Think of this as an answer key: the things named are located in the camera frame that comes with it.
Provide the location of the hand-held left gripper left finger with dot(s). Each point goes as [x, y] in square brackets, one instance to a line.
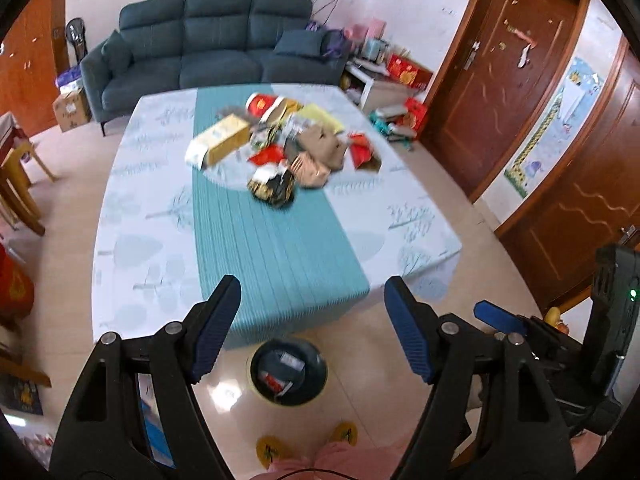
[215, 332]

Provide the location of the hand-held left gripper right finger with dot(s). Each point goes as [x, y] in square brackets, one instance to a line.
[410, 335]

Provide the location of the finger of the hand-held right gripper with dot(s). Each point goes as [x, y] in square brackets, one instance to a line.
[497, 316]

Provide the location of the black round trash bin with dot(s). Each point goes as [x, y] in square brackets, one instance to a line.
[305, 360]

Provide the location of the teal leaf print tablecloth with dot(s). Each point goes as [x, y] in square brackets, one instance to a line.
[280, 250]

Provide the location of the brown wooden door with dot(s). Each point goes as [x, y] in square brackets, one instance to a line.
[575, 200]
[505, 75]
[25, 70]

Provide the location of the person's pink trousers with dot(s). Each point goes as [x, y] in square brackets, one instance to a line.
[340, 460]

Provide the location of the black gold packet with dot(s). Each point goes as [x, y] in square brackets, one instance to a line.
[275, 190]

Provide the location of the red flat packet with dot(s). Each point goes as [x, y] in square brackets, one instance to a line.
[267, 155]

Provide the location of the small brown box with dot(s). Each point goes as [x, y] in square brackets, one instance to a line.
[310, 172]

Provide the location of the red open box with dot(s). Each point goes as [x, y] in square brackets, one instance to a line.
[361, 152]

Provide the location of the yellow white carton box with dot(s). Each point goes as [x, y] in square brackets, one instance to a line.
[225, 140]

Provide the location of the giraffe height chart poster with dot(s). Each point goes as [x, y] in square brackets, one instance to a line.
[550, 120]

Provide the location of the large brown box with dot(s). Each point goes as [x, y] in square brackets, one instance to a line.
[322, 145]

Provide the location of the red gift bag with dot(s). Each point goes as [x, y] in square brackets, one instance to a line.
[12, 280]

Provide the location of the teal plastic toy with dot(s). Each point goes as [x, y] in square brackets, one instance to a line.
[390, 125]

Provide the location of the red gift box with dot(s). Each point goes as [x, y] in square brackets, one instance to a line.
[407, 72]
[415, 115]

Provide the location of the grey carton box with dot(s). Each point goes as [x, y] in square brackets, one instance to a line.
[232, 111]

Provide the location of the red paper cup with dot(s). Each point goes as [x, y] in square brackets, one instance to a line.
[259, 105]

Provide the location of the orange yellow packet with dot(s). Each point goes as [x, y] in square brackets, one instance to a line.
[286, 109]

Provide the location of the yellow plastic bag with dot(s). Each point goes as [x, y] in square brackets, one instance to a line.
[320, 116]

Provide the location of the yellow wooden chair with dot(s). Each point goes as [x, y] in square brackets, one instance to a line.
[22, 180]

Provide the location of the white low cabinet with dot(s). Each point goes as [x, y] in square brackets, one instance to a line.
[367, 77]

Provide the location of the cardboard box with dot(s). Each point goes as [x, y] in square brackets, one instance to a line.
[72, 107]

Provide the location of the pale round container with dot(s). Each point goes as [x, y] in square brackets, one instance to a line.
[375, 51]

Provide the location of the dark teal sofa pillow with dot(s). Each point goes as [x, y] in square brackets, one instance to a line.
[300, 42]
[116, 52]

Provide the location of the dark teal sofa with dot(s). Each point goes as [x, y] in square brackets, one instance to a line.
[215, 30]

